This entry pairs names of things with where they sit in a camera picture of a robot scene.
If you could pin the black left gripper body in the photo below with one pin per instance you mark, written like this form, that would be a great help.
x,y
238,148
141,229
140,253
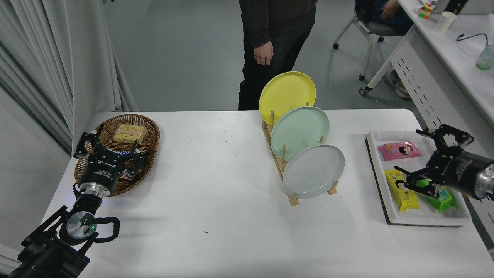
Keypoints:
x,y
101,170

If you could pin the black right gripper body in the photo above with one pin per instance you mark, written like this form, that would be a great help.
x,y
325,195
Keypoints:
x,y
459,172

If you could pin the grey plate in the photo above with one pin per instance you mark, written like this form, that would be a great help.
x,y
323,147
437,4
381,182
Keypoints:
x,y
312,173

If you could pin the wooden plate rack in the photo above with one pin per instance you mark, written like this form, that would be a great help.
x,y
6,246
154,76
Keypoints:
x,y
294,200

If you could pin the mint green plate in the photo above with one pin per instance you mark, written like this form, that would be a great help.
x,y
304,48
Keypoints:
x,y
299,129

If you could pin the yellow plate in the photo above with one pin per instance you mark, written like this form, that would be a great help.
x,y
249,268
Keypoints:
x,y
285,94

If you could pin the seated person's hand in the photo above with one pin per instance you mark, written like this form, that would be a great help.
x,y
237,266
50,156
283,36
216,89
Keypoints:
x,y
389,8

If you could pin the standing person's hand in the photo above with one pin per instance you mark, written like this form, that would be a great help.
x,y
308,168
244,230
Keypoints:
x,y
264,54

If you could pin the dark snack bar wrapper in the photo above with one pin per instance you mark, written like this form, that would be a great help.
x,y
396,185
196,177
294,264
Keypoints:
x,y
112,150

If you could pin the green snack pack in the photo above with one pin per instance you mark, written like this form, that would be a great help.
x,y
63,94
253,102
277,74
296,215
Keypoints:
x,y
445,201

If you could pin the yellow snack pack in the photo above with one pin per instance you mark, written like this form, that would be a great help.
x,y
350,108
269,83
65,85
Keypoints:
x,y
403,197

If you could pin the clear pack of yellow snacks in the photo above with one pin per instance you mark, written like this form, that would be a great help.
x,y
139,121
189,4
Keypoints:
x,y
129,133

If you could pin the brown wicker basket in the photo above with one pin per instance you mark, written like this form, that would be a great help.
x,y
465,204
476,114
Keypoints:
x,y
150,135

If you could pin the pink snack pack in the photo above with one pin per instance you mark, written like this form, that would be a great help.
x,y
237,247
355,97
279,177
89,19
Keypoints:
x,y
397,151

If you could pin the white tray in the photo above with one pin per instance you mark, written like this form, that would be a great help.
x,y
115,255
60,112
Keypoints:
x,y
389,212

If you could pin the seated person's shoe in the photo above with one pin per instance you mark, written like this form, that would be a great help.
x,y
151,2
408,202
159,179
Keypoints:
x,y
401,90

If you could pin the white desk with perforated panel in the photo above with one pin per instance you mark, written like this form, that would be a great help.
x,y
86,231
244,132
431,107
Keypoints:
x,y
463,69

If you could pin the pale green plastic cup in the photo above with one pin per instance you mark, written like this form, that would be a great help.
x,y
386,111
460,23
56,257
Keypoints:
x,y
485,58

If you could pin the grey curtain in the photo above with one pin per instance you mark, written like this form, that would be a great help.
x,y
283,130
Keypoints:
x,y
58,58

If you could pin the white paper cup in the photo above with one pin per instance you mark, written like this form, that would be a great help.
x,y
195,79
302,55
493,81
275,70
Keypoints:
x,y
445,21

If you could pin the white-legged office chair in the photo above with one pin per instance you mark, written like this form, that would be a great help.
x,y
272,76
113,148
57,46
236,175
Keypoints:
x,y
386,29

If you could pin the colourful puzzle cube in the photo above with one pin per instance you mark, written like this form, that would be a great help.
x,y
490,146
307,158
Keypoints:
x,y
426,10

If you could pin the seated person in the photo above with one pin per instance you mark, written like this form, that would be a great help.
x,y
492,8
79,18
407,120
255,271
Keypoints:
x,y
366,9

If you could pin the standing person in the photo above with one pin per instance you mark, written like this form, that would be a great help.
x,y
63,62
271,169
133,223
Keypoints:
x,y
270,19

